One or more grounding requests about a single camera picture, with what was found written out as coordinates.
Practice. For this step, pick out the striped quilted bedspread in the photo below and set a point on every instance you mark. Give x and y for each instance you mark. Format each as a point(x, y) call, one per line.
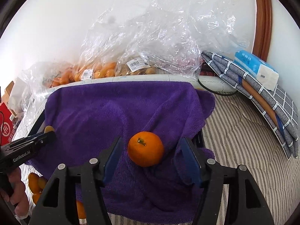
point(234, 145)

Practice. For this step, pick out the person's left hand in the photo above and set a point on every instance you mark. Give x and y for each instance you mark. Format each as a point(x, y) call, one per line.
point(21, 199)

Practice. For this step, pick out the labelled clear bag of oranges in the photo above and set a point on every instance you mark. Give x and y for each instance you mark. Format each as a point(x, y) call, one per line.
point(103, 71)

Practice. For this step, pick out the clear bag of brown fruits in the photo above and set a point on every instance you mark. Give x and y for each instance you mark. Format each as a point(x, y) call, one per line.
point(140, 70)

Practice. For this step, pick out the wooden door frame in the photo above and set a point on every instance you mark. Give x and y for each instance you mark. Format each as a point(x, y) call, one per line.
point(262, 16)

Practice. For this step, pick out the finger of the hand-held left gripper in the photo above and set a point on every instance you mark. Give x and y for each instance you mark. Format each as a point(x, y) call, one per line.
point(43, 138)

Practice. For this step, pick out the folded grey checked cloth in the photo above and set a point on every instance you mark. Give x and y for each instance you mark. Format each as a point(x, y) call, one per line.
point(276, 103)

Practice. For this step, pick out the orange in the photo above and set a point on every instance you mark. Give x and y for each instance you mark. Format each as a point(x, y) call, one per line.
point(145, 151)
point(43, 182)
point(36, 198)
point(32, 182)

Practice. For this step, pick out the red printed box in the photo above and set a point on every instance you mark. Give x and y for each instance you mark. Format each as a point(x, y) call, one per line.
point(5, 121)

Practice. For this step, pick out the small yellow round fruit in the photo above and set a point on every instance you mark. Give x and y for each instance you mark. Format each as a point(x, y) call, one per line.
point(49, 129)

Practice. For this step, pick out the clear bag of red fruits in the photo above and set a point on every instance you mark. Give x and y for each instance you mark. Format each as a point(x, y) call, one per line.
point(199, 39)

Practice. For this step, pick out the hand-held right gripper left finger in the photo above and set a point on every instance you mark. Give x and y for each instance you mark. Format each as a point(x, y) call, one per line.
point(112, 166)

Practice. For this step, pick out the brown cardboard box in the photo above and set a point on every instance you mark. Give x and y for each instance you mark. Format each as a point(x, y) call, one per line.
point(9, 93)

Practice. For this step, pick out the crumpled clear plastic bag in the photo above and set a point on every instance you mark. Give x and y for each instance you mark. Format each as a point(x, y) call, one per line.
point(30, 98)

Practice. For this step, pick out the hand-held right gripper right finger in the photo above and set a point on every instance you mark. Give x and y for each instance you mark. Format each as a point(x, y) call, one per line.
point(191, 164)

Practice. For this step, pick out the purple towel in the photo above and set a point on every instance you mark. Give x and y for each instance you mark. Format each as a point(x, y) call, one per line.
point(105, 112)

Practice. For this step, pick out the white padded roll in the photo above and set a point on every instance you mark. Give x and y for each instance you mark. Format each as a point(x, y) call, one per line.
point(164, 77)

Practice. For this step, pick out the blue and white tissue pack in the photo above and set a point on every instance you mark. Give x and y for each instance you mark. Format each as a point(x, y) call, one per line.
point(255, 68)

